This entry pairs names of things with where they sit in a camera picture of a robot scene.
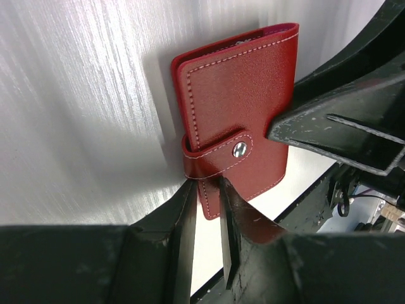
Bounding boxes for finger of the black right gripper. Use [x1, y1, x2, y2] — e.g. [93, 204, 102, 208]
[267, 66, 404, 175]

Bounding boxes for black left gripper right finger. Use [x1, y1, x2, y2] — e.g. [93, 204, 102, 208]
[220, 178, 404, 303]

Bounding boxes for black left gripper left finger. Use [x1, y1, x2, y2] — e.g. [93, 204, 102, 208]
[1, 180, 197, 303]

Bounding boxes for red leather card holder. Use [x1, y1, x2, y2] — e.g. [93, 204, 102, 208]
[171, 23, 299, 220]

